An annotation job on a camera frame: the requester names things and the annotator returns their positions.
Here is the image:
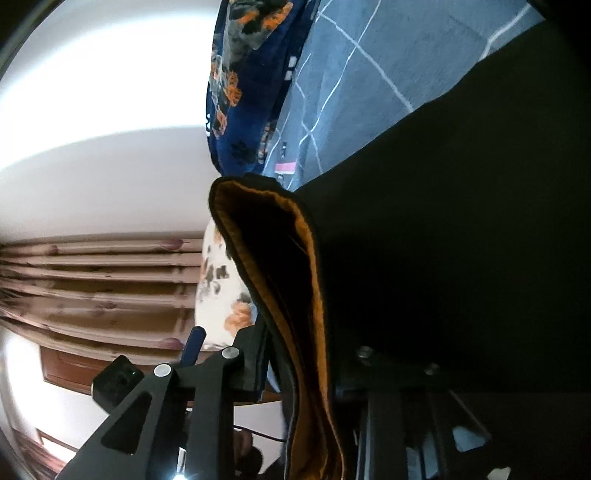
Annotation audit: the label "person's left hand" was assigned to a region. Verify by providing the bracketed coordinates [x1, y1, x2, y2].
[232, 429, 265, 478]

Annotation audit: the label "beige pink pleated curtain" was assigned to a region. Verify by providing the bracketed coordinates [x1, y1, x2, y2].
[0, 237, 206, 359]

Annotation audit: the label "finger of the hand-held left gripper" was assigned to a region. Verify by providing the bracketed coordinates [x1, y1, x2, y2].
[179, 325, 206, 367]

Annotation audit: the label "blue checked bed sheet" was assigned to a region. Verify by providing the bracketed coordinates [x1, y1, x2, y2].
[274, 0, 551, 192]

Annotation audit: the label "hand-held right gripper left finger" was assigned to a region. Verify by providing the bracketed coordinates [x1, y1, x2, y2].
[58, 318, 271, 480]

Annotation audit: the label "white orange floral pillow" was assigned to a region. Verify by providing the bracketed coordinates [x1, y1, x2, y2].
[194, 222, 260, 350]

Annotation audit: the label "black pants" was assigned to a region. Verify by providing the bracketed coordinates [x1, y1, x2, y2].
[208, 21, 591, 480]

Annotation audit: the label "blue dog print blanket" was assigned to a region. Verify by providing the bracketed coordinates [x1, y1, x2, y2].
[203, 0, 321, 186]

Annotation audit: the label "brown wooden frame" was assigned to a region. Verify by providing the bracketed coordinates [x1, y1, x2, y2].
[39, 345, 122, 398]

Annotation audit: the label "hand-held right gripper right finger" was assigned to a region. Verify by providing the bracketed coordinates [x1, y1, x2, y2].
[333, 347, 491, 480]

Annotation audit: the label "thin black cable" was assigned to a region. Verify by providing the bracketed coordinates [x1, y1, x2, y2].
[233, 425, 285, 444]

